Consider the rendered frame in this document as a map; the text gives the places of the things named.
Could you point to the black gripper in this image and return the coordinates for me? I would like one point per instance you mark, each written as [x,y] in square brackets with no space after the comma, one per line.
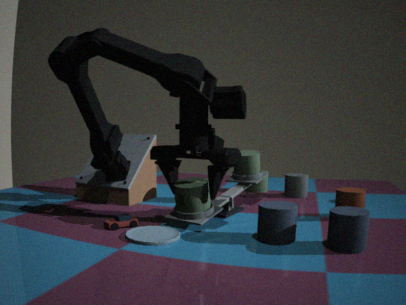
[193,136]

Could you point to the grey balance beam with pans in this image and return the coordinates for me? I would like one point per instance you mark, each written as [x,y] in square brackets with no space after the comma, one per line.
[220,206]

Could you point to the brown cylinder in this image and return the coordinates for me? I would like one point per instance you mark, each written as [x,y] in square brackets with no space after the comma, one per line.
[350,197]

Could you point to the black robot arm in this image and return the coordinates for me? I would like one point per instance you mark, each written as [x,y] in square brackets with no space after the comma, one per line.
[180,74]

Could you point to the grey round dish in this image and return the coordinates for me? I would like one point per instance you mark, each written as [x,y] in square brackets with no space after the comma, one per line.
[152,235]

